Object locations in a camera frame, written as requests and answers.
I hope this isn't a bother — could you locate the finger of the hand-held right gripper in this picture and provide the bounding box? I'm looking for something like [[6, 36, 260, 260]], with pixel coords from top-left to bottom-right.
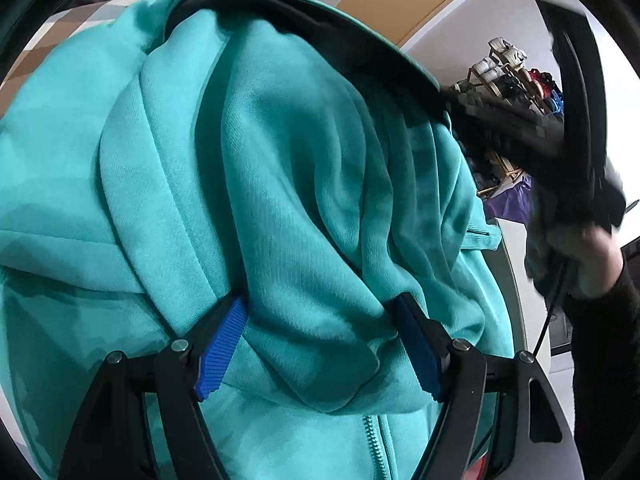
[[534, 0, 610, 198], [440, 85, 571, 168]]

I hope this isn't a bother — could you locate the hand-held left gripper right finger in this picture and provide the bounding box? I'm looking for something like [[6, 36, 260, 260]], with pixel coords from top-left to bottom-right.
[[395, 291, 576, 480]]

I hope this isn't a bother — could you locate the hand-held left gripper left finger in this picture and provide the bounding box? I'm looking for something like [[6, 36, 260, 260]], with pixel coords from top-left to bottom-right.
[[57, 294, 249, 480]]

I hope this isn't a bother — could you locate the teal zip hooded jacket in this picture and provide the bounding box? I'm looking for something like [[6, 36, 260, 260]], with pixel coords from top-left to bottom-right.
[[0, 0, 516, 480]]

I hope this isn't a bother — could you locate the person's right hand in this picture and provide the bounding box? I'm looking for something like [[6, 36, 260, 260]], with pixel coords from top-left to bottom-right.
[[545, 222, 626, 302]]

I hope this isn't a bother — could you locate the wooden storage shelf rack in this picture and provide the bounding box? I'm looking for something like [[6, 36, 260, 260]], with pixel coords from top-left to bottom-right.
[[450, 35, 571, 201]]

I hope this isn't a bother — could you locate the purple cloth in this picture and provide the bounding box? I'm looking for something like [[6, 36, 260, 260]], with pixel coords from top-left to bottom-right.
[[482, 172, 533, 223]]

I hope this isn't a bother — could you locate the brown wooden door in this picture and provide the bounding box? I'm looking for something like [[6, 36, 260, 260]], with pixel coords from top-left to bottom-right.
[[310, 0, 506, 51]]

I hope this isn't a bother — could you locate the checkered blanket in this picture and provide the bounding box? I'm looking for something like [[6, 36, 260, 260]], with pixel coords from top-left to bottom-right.
[[0, 0, 151, 86]]

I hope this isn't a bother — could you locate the thin black cable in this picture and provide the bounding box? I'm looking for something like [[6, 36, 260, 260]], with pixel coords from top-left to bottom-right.
[[530, 255, 571, 358]]

